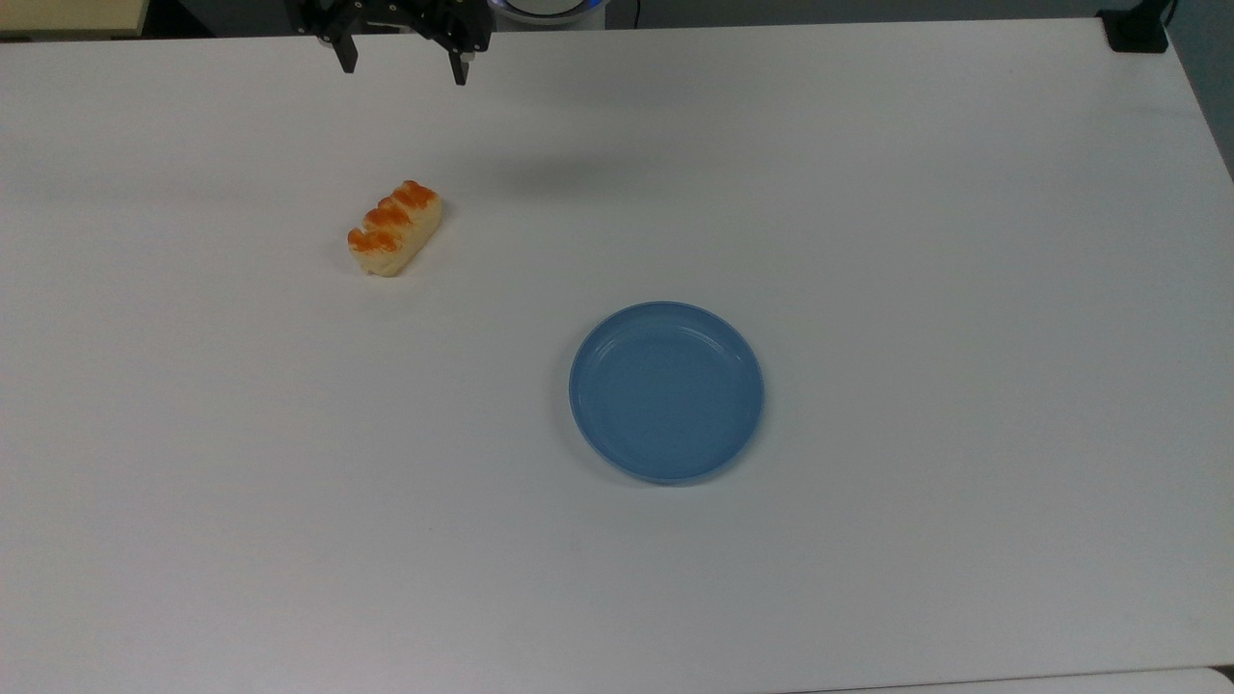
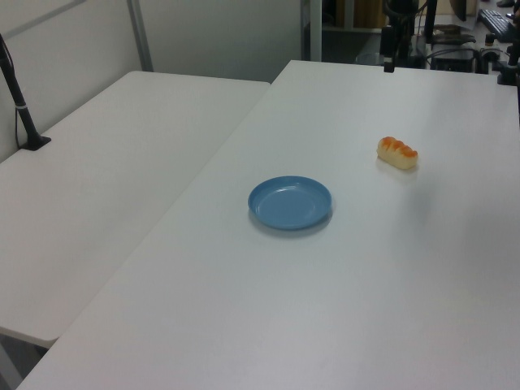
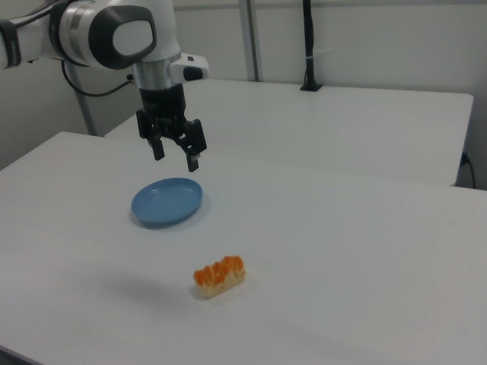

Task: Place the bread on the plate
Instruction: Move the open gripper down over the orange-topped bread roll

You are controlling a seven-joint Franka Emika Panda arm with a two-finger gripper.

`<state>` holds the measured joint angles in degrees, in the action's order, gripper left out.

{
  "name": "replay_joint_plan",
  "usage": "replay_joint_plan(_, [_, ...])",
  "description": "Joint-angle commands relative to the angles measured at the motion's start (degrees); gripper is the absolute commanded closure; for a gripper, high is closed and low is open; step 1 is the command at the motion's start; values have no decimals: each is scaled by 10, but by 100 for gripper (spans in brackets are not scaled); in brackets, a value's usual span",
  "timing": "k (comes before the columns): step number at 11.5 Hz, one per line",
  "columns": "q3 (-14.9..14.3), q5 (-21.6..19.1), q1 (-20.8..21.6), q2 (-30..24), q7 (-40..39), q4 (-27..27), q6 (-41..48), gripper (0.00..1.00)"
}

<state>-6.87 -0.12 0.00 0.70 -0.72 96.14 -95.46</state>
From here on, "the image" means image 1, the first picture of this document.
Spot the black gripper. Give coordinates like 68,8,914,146
297,0,495,87

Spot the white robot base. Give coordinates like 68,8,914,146
488,0,608,24

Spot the toy bread loaf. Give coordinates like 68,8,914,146
347,180,443,279

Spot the blue round plate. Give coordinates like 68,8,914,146
568,301,766,485

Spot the beige wooden furniture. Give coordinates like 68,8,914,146
0,0,151,38

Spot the black table clamp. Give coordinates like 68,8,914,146
1097,0,1179,54

